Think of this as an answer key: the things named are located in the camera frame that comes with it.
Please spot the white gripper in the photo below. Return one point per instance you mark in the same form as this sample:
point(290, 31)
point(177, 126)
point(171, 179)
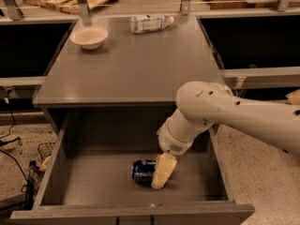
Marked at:
point(171, 142)

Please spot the grey cabinet counter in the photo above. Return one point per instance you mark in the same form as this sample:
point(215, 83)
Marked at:
point(128, 68)

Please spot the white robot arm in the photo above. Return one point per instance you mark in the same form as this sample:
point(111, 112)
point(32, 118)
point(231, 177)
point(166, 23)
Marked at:
point(200, 105)

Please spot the black wire basket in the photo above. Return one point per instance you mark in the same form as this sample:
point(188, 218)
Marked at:
point(45, 149)

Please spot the white ceramic bowl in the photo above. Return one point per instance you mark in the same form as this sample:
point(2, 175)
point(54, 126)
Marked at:
point(89, 38)

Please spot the grey open drawer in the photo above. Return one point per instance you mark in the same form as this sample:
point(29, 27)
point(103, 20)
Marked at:
point(88, 180)

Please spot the clear plastic water bottle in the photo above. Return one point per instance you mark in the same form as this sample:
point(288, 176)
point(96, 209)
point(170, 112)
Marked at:
point(149, 23)

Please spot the blue pepsi can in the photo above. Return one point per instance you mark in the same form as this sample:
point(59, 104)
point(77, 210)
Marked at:
point(142, 171)

